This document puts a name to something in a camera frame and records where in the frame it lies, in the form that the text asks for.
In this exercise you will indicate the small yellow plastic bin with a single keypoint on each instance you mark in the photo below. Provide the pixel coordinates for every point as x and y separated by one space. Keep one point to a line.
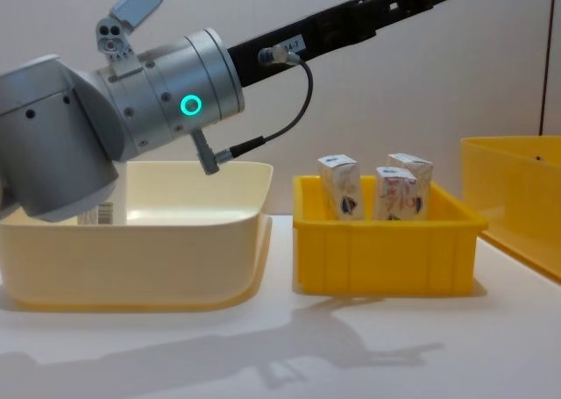
385 258

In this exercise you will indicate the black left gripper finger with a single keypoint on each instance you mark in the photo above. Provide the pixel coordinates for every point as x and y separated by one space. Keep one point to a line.
416 0

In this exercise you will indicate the cream plastic tub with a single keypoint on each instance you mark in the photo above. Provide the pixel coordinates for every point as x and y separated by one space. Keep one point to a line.
131 258

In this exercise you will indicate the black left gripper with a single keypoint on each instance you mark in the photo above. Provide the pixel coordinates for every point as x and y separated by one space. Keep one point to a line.
280 70

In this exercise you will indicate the white printed drink carton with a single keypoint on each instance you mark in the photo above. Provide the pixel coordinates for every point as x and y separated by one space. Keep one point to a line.
344 188
421 171
394 195

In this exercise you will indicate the white carton with barcode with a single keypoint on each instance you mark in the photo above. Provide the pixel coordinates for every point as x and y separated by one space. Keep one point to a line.
105 212

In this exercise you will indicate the large yellow plastic bin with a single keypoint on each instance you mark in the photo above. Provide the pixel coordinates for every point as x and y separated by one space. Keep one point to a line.
517 206

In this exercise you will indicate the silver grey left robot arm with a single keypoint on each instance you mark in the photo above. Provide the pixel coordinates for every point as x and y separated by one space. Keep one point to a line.
144 96

